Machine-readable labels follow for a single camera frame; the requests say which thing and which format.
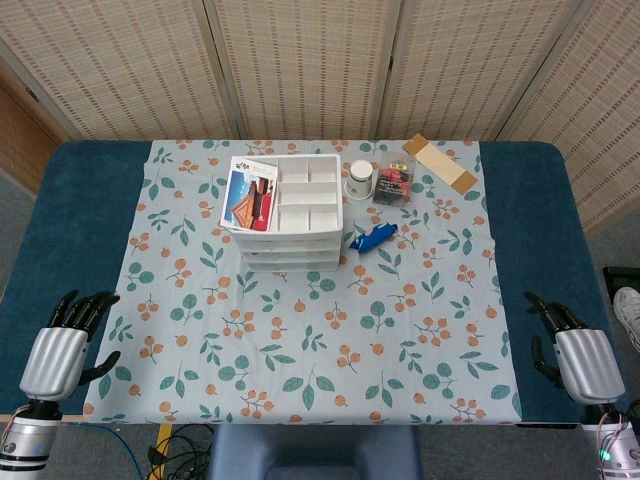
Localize flat cardboard strip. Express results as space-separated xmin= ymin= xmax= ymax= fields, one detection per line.
xmin=402 ymin=133 xmax=480 ymax=193

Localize picture postcard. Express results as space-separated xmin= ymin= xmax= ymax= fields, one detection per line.
xmin=220 ymin=156 xmax=280 ymax=233

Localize black floor cables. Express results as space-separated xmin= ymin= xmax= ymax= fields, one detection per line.
xmin=148 ymin=424 xmax=216 ymax=480

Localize white small jar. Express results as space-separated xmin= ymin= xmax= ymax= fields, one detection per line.
xmin=343 ymin=159 xmax=376 ymax=201

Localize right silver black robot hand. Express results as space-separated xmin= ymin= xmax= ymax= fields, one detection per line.
xmin=522 ymin=291 xmax=626 ymax=405

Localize floral tablecloth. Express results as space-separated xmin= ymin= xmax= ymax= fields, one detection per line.
xmin=82 ymin=138 xmax=523 ymax=425

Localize clear lowest drawer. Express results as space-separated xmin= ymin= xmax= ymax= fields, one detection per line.
xmin=243 ymin=258 xmax=341 ymax=274

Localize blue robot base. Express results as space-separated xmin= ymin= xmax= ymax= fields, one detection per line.
xmin=207 ymin=423 xmax=422 ymax=480

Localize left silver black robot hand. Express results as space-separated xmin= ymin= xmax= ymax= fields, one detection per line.
xmin=19 ymin=290 xmax=122 ymax=402

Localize black floor stand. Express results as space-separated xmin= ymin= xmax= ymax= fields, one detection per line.
xmin=602 ymin=266 xmax=640 ymax=301

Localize blue floor cable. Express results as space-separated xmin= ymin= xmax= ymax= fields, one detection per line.
xmin=64 ymin=422 xmax=142 ymax=480

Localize woven folding screen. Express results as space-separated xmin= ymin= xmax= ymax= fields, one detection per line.
xmin=0 ymin=0 xmax=640 ymax=234

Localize white sneaker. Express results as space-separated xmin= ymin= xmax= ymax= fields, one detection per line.
xmin=613 ymin=287 xmax=640 ymax=346

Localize white drawer organizer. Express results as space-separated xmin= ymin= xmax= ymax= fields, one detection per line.
xmin=229 ymin=154 xmax=346 ymax=274

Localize clear coffee capsule box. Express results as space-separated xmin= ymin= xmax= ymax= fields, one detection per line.
xmin=371 ymin=151 xmax=418 ymax=206

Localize wooden door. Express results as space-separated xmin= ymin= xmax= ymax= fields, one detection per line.
xmin=0 ymin=74 xmax=61 ymax=194

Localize teal table cover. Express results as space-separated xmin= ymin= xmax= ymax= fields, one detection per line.
xmin=0 ymin=140 xmax=632 ymax=427

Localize blue snack packet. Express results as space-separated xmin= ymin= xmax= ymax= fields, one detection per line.
xmin=348 ymin=222 xmax=399 ymax=254

